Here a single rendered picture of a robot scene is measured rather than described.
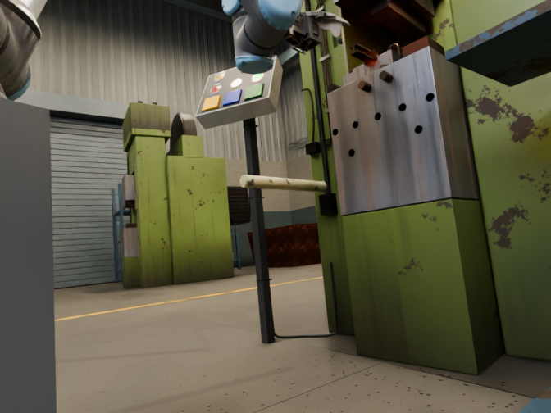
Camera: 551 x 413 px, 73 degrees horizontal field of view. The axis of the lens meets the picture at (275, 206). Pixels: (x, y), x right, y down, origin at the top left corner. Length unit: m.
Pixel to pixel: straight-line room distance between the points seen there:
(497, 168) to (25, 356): 1.21
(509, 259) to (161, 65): 9.90
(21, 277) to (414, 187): 0.97
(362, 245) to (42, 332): 0.95
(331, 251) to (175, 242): 4.42
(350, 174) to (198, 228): 4.80
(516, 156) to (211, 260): 5.15
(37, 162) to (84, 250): 8.30
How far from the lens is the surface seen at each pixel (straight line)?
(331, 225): 1.59
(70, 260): 8.82
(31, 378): 0.59
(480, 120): 1.34
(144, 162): 6.05
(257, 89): 1.55
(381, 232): 1.22
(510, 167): 1.29
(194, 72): 10.90
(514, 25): 0.85
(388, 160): 1.22
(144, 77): 10.28
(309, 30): 1.11
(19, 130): 0.60
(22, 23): 0.89
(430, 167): 1.15
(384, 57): 1.39
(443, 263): 1.14
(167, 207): 5.97
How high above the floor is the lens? 0.37
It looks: 7 degrees up
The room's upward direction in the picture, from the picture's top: 5 degrees counter-clockwise
